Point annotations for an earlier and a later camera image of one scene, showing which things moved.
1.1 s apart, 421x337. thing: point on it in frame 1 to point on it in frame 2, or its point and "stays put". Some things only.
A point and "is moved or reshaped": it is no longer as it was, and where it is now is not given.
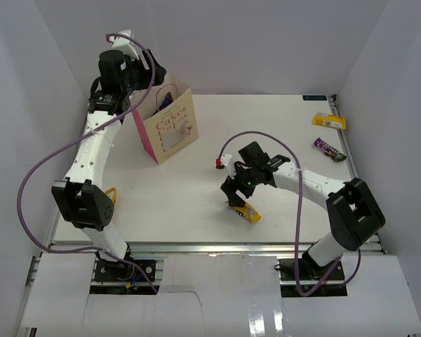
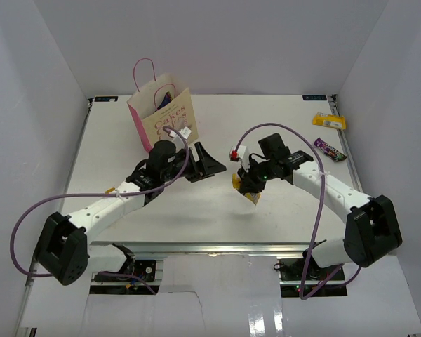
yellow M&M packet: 247,211 is moved or reshaped
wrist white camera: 125,45 to 185,132
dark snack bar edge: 329,150 stays put
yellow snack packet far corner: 330,120 stays put
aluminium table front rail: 214,248 stays put
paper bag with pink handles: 166,121 stays put
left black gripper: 146,74 to 210,166
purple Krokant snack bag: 168,100 stays put
